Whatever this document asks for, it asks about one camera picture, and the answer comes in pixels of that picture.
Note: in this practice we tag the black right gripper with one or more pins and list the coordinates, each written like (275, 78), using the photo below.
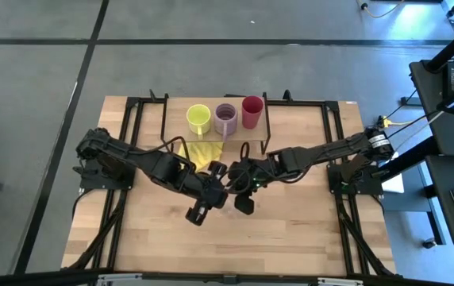
(251, 175)

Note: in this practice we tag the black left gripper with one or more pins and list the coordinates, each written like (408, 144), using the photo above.
(213, 192)

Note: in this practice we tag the purple mug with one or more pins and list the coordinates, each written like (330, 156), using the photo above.
(225, 118)

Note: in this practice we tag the yellow-green mug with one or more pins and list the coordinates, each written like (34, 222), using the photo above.
(199, 119)

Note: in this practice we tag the pink plastic cup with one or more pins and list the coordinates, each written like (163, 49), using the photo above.
(252, 113)

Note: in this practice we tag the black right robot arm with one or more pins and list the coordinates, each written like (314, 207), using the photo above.
(322, 151)

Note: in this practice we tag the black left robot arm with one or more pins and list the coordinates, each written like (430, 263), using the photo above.
(151, 161)

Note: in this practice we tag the wooden shelf with black legs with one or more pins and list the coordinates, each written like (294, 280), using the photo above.
(175, 119)

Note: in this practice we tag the yellow cloth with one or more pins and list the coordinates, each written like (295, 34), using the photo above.
(203, 153)

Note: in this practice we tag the black bar with silver brackets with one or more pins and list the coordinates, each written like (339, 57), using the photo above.
(227, 279)

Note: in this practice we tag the yellow power plug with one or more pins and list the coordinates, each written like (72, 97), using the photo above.
(385, 121)

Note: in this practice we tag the black caster wheel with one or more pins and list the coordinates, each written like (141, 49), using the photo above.
(429, 243)

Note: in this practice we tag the black desk with keyboard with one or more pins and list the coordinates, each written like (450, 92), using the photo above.
(445, 178)

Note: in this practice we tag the black diagonal pole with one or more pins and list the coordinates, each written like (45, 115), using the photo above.
(453, 47)

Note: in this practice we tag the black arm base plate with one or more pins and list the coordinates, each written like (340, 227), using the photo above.
(366, 182)
(106, 180)

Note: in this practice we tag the black aluminium table frame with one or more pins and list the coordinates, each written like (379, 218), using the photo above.
(344, 238)

